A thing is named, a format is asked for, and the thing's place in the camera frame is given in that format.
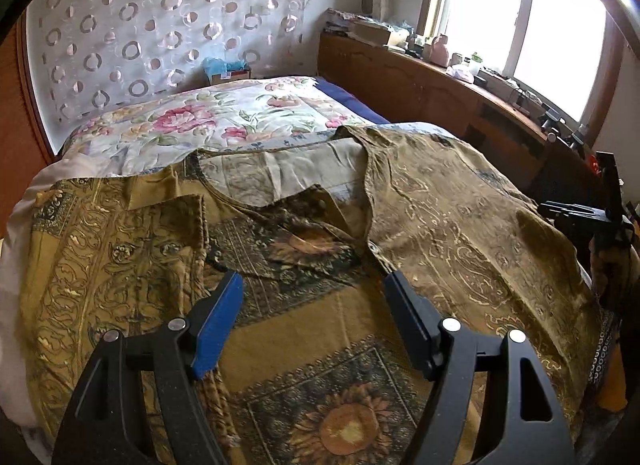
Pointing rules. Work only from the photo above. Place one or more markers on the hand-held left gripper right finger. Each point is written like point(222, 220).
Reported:
point(407, 315)

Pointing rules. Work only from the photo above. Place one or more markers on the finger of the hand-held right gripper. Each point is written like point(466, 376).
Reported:
point(570, 206)
point(565, 217)

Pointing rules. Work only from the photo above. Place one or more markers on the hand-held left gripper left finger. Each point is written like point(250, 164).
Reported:
point(220, 325)

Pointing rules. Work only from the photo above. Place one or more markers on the olive patterned shirt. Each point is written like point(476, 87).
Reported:
point(450, 225)

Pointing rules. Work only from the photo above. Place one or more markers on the dotted blue cushion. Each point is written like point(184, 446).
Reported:
point(605, 345)

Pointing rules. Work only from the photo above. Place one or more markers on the white rectangular box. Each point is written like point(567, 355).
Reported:
point(500, 85)

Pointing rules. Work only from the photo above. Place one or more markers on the white plastic bag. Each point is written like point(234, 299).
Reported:
point(461, 74)

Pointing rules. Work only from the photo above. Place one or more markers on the green cap bottle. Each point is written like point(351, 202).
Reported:
point(475, 62)

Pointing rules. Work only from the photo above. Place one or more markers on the window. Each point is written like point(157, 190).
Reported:
point(550, 20)

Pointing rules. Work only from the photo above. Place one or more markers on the wooden cabinet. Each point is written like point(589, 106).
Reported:
point(425, 90)

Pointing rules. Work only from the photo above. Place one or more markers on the pink kettle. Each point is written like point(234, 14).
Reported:
point(440, 51)

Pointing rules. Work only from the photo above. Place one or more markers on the pink floral quilt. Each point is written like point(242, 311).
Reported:
point(190, 120)

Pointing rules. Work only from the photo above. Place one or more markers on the navy blue blanket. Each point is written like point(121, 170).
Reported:
point(350, 100)

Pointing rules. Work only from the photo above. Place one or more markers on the beige folded cloth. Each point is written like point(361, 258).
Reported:
point(35, 185)

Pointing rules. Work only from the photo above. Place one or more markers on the brown wooden wardrobe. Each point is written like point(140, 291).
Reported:
point(20, 135)

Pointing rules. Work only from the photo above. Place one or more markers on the stack of books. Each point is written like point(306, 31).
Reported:
point(340, 21)

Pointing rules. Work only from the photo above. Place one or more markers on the sheer circle-patterned curtain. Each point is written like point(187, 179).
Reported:
point(150, 20)

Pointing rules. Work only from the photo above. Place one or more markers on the black clamp mount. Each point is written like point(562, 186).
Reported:
point(550, 121)
point(578, 139)

